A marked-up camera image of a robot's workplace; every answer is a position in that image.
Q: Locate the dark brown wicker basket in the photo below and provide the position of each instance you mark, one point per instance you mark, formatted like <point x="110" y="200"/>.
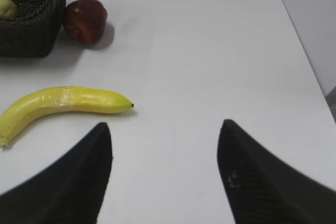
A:
<point x="33" y="32"/>

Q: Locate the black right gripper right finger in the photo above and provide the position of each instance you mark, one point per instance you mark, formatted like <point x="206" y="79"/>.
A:
<point x="261" y="188"/>

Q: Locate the yellow lemon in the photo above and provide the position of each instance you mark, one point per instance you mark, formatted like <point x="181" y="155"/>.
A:
<point x="8" y="9"/>

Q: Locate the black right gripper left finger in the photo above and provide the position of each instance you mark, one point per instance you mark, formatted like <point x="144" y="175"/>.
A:
<point x="71" y="190"/>

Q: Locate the red apple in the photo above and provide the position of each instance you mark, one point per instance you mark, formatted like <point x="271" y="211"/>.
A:
<point x="85" y="21"/>

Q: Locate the yellow banana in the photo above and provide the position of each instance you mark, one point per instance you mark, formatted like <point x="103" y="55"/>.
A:
<point x="56" y="100"/>

